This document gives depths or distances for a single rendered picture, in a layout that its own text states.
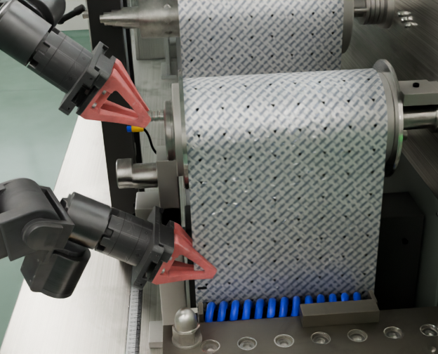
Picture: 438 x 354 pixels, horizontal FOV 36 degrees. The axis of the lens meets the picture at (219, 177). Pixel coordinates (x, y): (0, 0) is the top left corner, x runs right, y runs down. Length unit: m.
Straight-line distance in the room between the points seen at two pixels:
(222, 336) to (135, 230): 0.17
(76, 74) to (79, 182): 0.76
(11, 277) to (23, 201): 2.16
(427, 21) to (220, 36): 0.28
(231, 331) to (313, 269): 0.13
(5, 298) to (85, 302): 1.67
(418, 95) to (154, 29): 0.40
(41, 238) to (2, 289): 2.10
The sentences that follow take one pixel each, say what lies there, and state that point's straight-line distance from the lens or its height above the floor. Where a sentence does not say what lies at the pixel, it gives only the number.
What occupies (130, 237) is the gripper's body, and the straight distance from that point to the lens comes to 0.81.
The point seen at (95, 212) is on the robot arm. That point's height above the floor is 1.18.
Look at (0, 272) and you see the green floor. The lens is 2.96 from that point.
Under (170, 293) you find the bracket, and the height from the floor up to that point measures 0.99.
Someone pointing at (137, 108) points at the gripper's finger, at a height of 1.29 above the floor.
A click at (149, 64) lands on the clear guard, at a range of 1.82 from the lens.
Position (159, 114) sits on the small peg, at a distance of 0.82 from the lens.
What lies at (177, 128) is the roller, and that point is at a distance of 0.78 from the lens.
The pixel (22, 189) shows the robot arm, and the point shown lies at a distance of 0.78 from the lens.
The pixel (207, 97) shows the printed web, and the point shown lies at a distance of 0.78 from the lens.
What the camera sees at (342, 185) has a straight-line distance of 0.82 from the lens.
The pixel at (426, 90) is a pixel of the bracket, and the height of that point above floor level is 1.29.
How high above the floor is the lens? 1.57
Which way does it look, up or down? 26 degrees down
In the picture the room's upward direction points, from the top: 2 degrees counter-clockwise
